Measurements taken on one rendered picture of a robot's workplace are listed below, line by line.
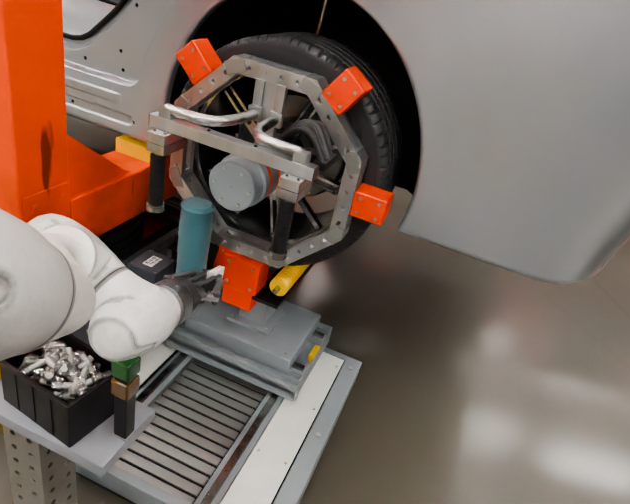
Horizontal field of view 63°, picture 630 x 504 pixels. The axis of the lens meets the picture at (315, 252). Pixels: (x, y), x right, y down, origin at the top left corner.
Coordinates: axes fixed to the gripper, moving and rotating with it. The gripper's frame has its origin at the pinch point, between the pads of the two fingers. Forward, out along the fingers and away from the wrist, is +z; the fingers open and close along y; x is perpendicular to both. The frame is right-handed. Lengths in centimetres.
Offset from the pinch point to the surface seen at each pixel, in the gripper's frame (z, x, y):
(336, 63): 26, -54, -9
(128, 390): -26.4, 17.7, 2.3
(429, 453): 57, 57, -70
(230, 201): 12.7, -14.9, 4.9
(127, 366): -27.9, 12.0, 2.7
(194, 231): 19.1, -2.7, 15.0
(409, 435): 61, 56, -62
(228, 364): 47, 46, 4
